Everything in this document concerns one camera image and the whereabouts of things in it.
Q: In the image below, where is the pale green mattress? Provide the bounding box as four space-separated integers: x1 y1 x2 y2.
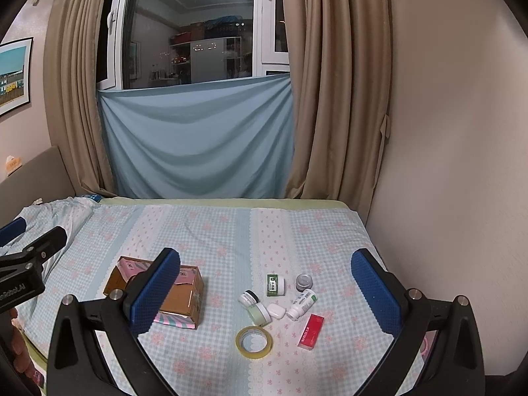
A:
99 197 357 216

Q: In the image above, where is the green label white jar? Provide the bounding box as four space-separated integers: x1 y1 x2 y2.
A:
265 273 286 298

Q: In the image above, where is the white frame window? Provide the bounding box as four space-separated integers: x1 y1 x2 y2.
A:
97 0 289 90

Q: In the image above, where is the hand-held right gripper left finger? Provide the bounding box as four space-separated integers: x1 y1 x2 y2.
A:
47 247 182 396

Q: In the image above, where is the white bottle green label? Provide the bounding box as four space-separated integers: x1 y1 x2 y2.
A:
286 289 317 321

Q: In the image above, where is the brown cardboard box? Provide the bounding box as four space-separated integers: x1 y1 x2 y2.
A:
103 256 206 331

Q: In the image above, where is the checked floral bedsheet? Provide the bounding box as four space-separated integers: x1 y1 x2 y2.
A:
0 196 426 396

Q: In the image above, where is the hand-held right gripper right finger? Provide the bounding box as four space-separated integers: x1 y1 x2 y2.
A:
350 248 486 396

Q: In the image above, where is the pink packet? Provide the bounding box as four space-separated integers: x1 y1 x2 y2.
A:
116 257 199 286

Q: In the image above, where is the yellow tape roll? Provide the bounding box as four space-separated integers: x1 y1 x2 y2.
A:
235 325 273 360

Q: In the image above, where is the beige curtain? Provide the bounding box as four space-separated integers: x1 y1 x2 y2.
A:
43 0 118 197
280 0 392 215

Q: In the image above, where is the red tube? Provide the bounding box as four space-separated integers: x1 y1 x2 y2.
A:
298 313 325 350

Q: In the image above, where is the light green jar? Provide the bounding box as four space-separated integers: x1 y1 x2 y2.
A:
249 303 272 326

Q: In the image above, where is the beige padded headboard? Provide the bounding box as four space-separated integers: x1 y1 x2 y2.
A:
0 145 77 232

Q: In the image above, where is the light blue hanging cloth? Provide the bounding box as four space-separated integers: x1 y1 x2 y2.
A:
97 72 295 199

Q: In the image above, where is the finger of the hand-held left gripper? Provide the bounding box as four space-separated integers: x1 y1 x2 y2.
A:
0 218 28 249
0 226 68 275

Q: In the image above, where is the person's left hand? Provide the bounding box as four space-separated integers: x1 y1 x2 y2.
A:
7 309 40 389

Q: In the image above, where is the framed wall poster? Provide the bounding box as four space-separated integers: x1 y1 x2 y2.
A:
0 37 34 117

